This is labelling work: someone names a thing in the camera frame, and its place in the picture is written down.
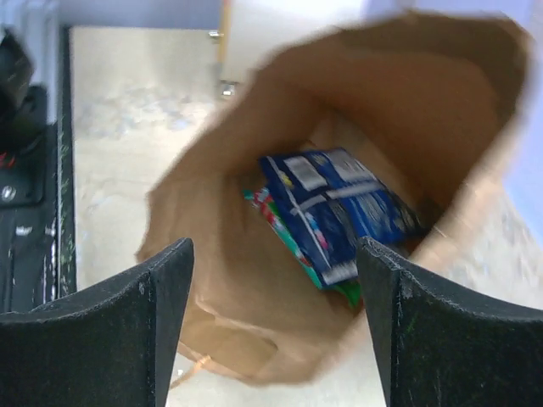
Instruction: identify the red green Fox's candy packet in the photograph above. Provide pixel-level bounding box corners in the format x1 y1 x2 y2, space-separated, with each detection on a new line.
244 187 362 309

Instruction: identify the blue Kettle chips bag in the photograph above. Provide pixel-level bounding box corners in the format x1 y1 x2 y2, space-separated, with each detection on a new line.
259 148 425 287

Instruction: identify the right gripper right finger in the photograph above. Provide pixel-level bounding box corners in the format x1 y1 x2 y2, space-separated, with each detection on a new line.
356 237 542 407

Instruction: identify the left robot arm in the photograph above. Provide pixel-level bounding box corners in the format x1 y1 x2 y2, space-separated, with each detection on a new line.
1 26 48 209

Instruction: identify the brown paper bag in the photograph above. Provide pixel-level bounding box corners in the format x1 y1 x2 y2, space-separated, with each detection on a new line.
137 13 530 385

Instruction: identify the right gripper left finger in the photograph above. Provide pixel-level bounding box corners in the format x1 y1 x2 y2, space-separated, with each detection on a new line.
1 238 194 407

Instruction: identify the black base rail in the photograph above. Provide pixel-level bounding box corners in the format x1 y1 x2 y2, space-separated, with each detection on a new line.
1 27 76 314

